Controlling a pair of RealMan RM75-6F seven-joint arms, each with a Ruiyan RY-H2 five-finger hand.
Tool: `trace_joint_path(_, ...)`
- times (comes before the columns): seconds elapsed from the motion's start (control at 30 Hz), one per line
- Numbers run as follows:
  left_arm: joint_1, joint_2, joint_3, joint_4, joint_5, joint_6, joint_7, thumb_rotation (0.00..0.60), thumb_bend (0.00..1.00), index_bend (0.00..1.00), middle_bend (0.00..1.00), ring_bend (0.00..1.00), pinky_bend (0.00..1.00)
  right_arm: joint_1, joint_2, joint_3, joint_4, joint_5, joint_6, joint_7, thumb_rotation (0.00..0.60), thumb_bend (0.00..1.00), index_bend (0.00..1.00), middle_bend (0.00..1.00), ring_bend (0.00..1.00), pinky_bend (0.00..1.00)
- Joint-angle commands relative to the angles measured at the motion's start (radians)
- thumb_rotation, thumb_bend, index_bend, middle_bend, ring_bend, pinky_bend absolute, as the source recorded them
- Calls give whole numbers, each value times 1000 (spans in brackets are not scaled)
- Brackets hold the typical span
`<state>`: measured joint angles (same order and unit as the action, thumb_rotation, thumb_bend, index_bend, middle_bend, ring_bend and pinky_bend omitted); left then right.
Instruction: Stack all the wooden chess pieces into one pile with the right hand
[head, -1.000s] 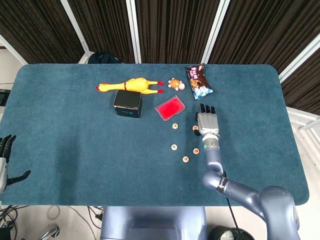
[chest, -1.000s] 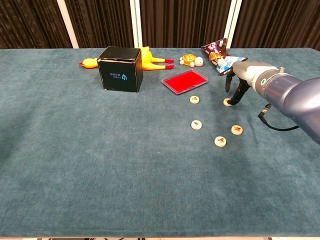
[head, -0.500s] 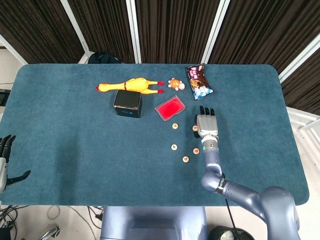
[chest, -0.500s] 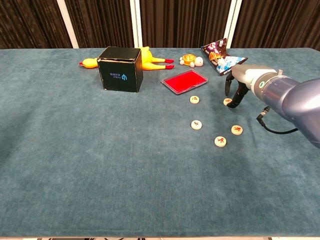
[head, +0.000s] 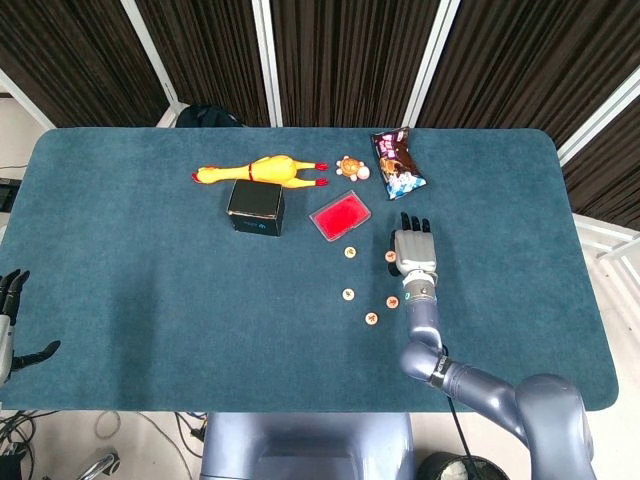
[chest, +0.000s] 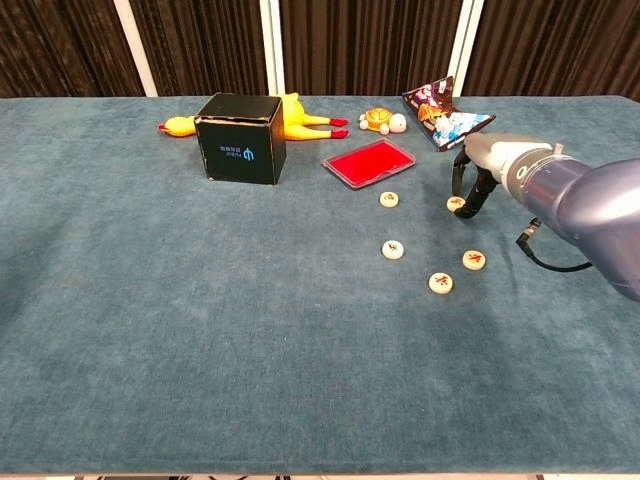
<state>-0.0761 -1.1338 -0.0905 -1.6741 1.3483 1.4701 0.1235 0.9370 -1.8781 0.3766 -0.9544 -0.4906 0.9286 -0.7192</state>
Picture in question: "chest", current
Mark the dark snack bag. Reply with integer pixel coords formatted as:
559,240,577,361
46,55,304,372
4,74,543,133
401,75,497,153

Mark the dark brown curtain panel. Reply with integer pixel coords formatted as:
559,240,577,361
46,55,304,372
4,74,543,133
278,0,465,97
0,0,146,99
128,0,269,97
462,0,640,104

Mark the orange turtle toy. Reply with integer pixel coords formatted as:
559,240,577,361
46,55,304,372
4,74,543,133
358,107,409,136

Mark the red ink pad case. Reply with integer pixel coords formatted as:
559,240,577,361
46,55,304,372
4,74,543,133
320,138,417,192

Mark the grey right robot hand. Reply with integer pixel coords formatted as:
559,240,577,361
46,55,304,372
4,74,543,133
451,131,554,222

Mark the teal velvet tablecloth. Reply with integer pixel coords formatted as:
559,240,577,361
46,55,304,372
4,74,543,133
0,94,640,475

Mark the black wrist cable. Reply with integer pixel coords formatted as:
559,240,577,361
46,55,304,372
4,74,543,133
515,217,595,274

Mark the black cardboard box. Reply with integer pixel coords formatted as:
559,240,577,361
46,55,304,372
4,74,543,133
193,92,288,186

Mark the white partition frame post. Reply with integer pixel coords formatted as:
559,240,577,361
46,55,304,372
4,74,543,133
446,0,486,97
112,0,159,98
258,0,285,96

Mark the yellow rubber chicken toy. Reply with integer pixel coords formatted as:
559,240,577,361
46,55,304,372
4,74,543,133
158,92,350,143

